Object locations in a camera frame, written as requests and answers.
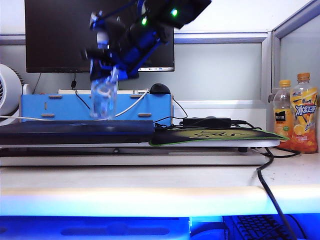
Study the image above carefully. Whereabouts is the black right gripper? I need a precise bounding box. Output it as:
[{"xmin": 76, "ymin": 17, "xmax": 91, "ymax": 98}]
[{"xmin": 81, "ymin": 14, "xmax": 168, "ymax": 82}]

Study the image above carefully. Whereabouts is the clear mineral water bottle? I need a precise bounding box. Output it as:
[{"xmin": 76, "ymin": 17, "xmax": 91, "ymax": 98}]
[{"xmin": 89, "ymin": 66, "xmax": 119, "ymax": 120}]

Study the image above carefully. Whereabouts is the small orange juice bottle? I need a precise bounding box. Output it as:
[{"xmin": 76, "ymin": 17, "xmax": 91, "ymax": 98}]
[{"xmin": 272, "ymin": 79, "xmax": 293, "ymax": 150}]

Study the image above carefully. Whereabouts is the yellow iced tea bottle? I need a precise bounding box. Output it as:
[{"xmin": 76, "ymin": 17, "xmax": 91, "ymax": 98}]
[{"xmin": 289, "ymin": 72, "xmax": 320, "ymax": 154}]

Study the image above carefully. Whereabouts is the black computer mouse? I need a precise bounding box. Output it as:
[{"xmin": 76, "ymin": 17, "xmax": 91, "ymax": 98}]
[{"xmin": 149, "ymin": 83, "xmax": 171, "ymax": 95}]

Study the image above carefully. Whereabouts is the blue desk organizer box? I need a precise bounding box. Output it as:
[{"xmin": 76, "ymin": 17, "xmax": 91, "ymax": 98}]
[{"xmin": 20, "ymin": 93, "xmax": 174, "ymax": 124}]

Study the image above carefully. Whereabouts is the dark blue flat pad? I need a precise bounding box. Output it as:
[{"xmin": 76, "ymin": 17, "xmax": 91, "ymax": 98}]
[{"xmin": 0, "ymin": 120, "xmax": 156, "ymax": 146}]

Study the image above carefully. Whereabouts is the black computer monitor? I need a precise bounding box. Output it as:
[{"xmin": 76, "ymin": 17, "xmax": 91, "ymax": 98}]
[{"xmin": 24, "ymin": 0, "xmax": 175, "ymax": 74}]

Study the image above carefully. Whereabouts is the white desk fan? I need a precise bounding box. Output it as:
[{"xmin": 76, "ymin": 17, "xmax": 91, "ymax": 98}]
[{"xmin": 0, "ymin": 63, "xmax": 30, "ymax": 126}]

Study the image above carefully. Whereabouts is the black power adapter brick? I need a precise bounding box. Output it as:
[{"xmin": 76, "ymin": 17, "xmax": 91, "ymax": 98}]
[{"xmin": 182, "ymin": 117, "xmax": 232, "ymax": 130}]

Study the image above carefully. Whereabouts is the black green-edged mouse pad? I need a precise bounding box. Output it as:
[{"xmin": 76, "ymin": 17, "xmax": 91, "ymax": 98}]
[{"xmin": 148, "ymin": 126, "xmax": 290, "ymax": 147}]

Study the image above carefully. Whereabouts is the white desk riser stand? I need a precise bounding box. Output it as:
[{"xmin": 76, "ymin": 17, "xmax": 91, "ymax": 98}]
[{"xmin": 0, "ymin": 138, "xmax": 280, "ymax": 167}]

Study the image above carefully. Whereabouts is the black keyboard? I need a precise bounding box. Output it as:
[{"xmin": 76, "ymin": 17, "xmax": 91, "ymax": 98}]
[{"xmin": 231, "ymin": 214, "xmax": 307, "ymax": 240}]

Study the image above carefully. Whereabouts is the black monitor cable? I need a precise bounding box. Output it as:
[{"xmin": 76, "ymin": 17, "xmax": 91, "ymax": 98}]
[{"xmin": 70, "ymin": 72, "xmax": 92, "ymax": 111}]

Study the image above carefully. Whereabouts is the thin black cable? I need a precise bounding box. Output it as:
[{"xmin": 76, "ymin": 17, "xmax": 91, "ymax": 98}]
[{"xmin": 153, "ymin": 97, "xmax": 189, "ymax": 131}]

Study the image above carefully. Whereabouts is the white cable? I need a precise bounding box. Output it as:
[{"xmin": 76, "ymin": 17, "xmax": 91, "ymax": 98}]
[{"xmin": 0, "ymin": 89, "xmax": 150, "ymax": 122}]

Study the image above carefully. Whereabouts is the black adapter output cable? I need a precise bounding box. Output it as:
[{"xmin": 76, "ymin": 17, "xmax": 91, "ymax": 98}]
[{"xmin": 229, "ymin": 119, "xmax": 263, "ymax": 131}]

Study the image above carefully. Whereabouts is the thick black cable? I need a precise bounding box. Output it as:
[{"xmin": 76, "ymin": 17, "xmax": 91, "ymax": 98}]
[{"xmin": 256, "ymin": 146, "xmax": 298, "ymax": 240}]

